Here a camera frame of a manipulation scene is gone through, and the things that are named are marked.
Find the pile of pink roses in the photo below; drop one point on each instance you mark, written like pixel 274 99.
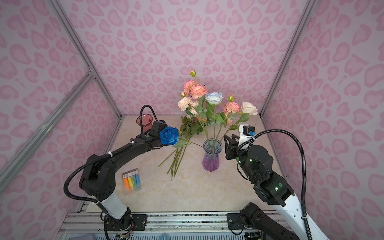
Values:
pixel 190 127

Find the large pink spray rose stem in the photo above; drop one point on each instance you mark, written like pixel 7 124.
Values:
pixel 193 96

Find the pale blue white rose stem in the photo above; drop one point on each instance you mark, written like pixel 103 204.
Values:
pixel 212 100

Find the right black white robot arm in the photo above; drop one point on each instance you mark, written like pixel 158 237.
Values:
pixel 274 190

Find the red glass vase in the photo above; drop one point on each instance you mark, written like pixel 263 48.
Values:
pixel 145 121

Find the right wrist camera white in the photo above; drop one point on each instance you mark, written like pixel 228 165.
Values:
pixel 246 136

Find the diagonal aluminium frame bar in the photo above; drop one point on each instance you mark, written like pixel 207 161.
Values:
pixel 34 142

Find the pack of coloured markers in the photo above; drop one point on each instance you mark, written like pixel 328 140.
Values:
pixel 132 181

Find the purple blue glass vase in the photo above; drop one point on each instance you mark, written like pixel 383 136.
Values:
pixel 211 160

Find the cream peach rose stem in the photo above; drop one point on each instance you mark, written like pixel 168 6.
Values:
pixel 196 120

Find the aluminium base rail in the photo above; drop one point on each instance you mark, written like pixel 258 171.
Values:
pixel 183 226

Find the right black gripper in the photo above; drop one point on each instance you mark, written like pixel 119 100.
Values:
pixel 232 147

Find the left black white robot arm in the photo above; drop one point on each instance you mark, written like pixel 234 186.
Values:
pixel 99 177

